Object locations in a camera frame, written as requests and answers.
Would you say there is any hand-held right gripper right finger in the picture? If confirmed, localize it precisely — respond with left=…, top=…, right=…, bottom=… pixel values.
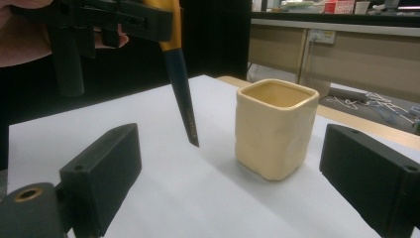
left=318, top=123, right=420, bottom=238

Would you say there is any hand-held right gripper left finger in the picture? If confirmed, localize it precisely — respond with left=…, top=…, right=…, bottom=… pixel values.
left=58, top=122, right=143, bottom=238

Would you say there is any makeup brush with gold ferrule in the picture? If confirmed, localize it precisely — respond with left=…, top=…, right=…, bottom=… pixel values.
left=142, top=0, right=201, bottom=149

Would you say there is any cream square ceramic cup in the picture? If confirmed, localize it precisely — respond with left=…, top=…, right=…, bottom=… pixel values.
left=234, top=77, right=321, bottom=182

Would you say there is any grey tube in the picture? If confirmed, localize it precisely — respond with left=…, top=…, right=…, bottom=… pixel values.
left=326, top=86, right=371, bottom=103

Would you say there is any white table cover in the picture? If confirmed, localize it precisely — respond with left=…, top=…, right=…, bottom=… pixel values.
left=7, top=74, right=420, bottom=238

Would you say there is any light wooden desk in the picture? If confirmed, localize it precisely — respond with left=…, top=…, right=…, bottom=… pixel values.
left=247, top=18, right=420, bottom=104

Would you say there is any white paper cup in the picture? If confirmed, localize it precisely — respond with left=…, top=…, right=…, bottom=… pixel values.
left=354, top=1, right=371, bottom=16

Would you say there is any red box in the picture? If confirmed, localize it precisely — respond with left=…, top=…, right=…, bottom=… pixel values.
left=323, top=0, right=357, bottom=15

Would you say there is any white cord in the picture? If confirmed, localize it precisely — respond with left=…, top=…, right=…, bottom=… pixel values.
left=325, top=92, right=420, bottom=127

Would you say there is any white wall socket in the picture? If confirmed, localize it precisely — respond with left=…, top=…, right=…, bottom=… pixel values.
left=308, top=29, right=337, bottom=46

